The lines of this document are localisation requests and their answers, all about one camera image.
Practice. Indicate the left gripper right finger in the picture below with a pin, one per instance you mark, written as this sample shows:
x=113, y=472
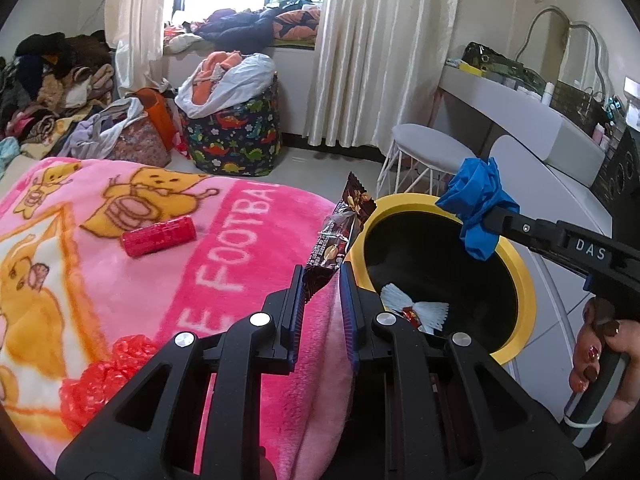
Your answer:
x=427, y=407

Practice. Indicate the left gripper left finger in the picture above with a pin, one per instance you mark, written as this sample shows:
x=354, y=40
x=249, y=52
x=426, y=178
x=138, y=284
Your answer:
x=193, y=411

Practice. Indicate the dark nut snack wrapper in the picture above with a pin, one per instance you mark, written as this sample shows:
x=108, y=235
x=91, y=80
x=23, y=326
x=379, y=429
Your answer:
x=339, y=231

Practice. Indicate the blue paper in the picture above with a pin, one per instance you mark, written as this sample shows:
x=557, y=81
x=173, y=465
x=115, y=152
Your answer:
x=471, y=193

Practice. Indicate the red cylinder roller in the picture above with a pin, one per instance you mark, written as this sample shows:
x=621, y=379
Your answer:
x=158, y=237

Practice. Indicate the red plastic wrapper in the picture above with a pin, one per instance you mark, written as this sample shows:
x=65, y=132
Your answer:
x=82, y=398

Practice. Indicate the red snack packet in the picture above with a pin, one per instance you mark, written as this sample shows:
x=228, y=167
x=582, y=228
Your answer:
x=412, y=317

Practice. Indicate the yellow rimmed trash bin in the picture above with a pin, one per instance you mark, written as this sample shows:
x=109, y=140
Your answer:
x=410, y=242

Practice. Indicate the right hand painted nails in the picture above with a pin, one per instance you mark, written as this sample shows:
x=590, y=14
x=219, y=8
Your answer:
x=595, y=335

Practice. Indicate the left hand thumb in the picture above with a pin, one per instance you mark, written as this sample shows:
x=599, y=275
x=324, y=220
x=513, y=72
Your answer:
x=266, y=470

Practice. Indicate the white curved cabinet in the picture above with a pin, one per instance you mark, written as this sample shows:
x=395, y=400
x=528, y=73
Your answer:
x=550, y=217

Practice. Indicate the white vanity desk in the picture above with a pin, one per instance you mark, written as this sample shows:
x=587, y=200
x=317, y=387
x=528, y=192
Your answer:
x=550, y=136

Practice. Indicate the pink cartoon bear blanket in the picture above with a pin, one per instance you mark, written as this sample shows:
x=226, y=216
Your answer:
x=69, y=290

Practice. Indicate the dinosaur print laundry basket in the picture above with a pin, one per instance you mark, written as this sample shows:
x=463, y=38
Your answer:
x=242, y=141

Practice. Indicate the vanity mirror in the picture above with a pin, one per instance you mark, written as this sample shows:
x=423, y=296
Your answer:
x=574, y=52

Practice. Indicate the floral fabric bag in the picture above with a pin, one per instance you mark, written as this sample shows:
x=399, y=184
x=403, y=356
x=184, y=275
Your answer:
x=140, y=143

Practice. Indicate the dark cosmetic bag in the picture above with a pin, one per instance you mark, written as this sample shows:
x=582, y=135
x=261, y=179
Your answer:
x=490, y=61

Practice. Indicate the orange bag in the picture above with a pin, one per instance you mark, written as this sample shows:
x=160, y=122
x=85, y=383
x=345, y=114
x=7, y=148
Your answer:
x=156, y=107

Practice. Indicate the white cloth in basket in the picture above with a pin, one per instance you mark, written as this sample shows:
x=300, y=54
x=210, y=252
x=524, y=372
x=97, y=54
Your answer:
x=223, y=80

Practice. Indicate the light blue garment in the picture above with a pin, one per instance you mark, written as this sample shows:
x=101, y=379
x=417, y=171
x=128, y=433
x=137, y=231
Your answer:
x=9, y=149

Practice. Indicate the pile of clothes on bed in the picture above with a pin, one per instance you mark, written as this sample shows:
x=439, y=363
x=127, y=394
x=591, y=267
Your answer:
x=50, y=85

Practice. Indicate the clothes on window sill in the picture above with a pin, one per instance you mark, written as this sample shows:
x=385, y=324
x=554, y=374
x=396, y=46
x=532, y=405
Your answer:
x=290, y=23

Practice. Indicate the cream curtain right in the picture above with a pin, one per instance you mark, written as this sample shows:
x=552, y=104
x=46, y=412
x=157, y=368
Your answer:
x=377, y=64

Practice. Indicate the cream curtain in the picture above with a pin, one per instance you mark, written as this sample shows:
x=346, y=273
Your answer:
x=134, y=29
x=377, y=64

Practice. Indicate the cream curtain left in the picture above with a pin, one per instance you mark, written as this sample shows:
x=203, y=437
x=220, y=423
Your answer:
x=134, y=29

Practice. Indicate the white wire frame stool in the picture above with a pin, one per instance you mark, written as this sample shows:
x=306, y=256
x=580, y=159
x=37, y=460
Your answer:
x=420, y=159

